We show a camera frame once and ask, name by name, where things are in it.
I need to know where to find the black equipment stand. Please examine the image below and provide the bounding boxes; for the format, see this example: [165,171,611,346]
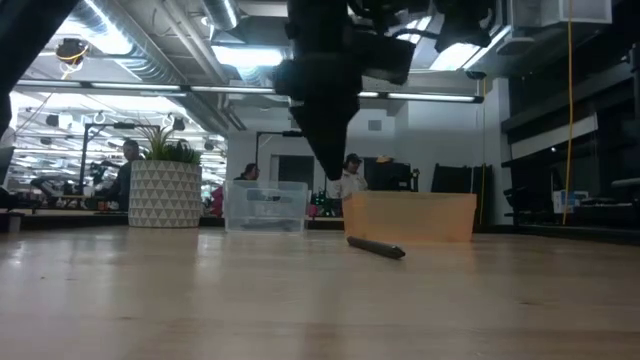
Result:
[363,154,422,194]

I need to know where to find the blue and white box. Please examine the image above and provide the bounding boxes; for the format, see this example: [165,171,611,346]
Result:
[552,189,590,215]

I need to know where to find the green potted plant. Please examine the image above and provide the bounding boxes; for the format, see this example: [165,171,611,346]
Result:
[133,121,202,165]

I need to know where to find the white triangle-patterned planter pot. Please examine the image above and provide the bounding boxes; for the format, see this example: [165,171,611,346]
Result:
[128,159,204,229]

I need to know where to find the long ceiling light bar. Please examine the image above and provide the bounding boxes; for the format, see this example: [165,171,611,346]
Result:
[14,78,485,105]

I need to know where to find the small white cup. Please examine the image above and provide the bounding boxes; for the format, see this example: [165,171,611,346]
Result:
[3,211,24,234]

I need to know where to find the white ceiling unit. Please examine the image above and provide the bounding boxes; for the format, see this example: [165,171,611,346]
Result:
[509,0,614,28]

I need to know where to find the clear plastic bin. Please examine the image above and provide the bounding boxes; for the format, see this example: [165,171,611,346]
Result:
[223,179,309,234]

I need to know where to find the black folded panels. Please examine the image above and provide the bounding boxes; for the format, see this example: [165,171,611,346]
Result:
[431,162,494,226]

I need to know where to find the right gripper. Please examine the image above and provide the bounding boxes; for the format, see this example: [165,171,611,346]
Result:
[272,29,417,182]

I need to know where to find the tan cardboard box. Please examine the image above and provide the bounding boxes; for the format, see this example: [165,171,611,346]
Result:
[342,191,479,245]

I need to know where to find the person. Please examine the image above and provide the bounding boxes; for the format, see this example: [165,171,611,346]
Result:
[102,139,144,212]
[233,162,262,183]
[331,152,370,200]

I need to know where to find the silver ventilation duct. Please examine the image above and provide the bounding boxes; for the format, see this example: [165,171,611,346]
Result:
[74,0,184,85]

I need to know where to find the round ceiling device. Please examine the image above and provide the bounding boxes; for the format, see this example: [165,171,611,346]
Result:
[54,38,92,65]

